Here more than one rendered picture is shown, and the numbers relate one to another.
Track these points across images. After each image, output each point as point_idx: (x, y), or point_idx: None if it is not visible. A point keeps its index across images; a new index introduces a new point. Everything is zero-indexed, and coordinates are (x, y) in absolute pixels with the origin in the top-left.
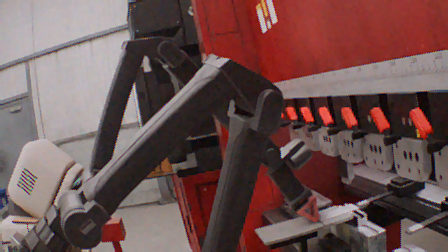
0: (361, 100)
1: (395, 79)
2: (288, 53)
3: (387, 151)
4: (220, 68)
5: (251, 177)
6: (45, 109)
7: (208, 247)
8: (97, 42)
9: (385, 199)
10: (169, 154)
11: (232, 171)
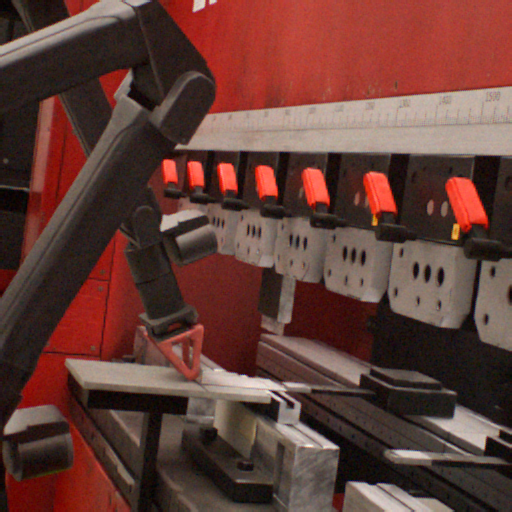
0: (351, 163)
1: (439, 129)
2: (231, 61)
3: (378, 263)
4: (137, 8)
5: (121, 205)
6: None
7: (5, 311)
8: None
9: (348, 416)
10: (8, 115)
11: (95, 183)
